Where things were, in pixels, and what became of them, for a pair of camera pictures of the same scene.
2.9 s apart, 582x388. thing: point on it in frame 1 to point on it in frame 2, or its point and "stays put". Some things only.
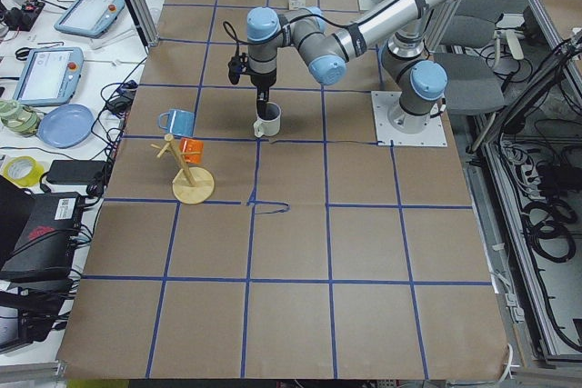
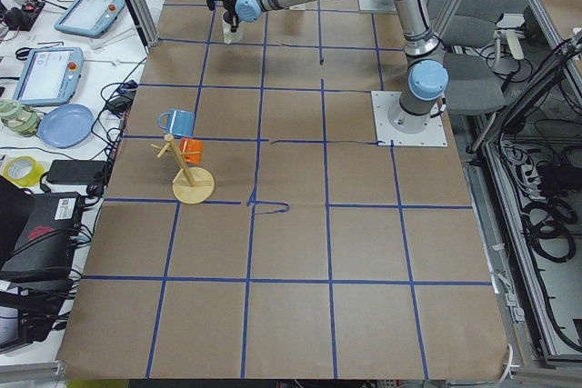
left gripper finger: [262, 109] to [234, 26]
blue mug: [180, 122] stays put
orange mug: [192, 145] stays put
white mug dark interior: [271, 124] to [230, 36]
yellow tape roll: [23, 171] stays put
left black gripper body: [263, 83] to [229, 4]
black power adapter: [76, 171] stays put
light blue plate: [66, 126] stays put
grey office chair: [476, 80] stays put
